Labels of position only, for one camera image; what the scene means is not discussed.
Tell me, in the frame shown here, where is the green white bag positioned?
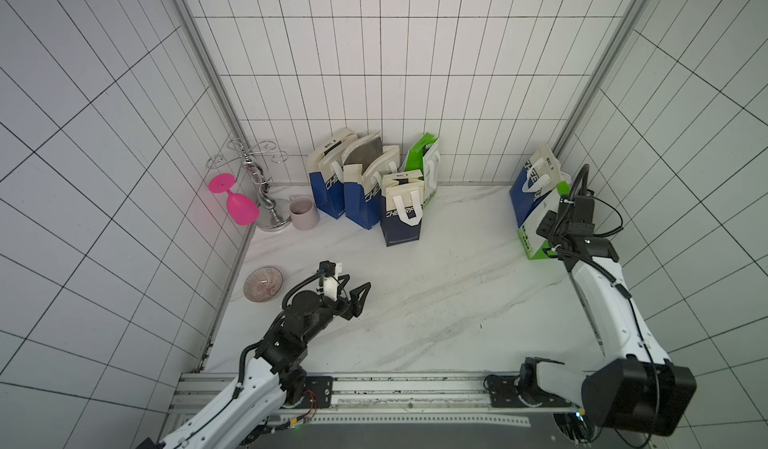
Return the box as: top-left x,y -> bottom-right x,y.
518,182 -> 570,260
403,133 -> 441,205

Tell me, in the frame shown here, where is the blue cheerful bag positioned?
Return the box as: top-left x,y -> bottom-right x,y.
342,134 -> 400,230
307,128 -> 358,219

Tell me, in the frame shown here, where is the blue Cheerful bag front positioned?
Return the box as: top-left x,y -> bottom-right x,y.
307,128 -> 358,219

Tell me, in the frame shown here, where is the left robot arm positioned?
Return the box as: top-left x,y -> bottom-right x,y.
138,269 -> 371,448

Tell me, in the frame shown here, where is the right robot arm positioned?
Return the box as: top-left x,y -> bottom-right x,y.
516,191 -> 697,437

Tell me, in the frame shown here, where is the dark blue bag behind right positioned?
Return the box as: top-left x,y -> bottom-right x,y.
509,144 -> 572,227

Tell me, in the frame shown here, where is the mauve ceramic mug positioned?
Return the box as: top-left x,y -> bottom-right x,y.
288,195 -> 320,231

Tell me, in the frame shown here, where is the round drain cover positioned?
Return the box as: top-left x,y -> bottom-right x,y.
243,266 -> 283,303

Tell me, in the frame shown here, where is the chrome glass holder stand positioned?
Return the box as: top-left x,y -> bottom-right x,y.
206,138 -> 291,232

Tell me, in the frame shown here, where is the pink plastic wine glass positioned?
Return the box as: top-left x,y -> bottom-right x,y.
208,173 -> 260,226

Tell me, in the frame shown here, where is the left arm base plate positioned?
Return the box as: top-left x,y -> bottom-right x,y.
283,376 -> 334,410

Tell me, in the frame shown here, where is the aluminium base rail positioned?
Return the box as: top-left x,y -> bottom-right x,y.
309,372 -> 568,415

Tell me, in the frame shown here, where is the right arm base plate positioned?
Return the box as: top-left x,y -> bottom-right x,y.
483,374 -> 572,410

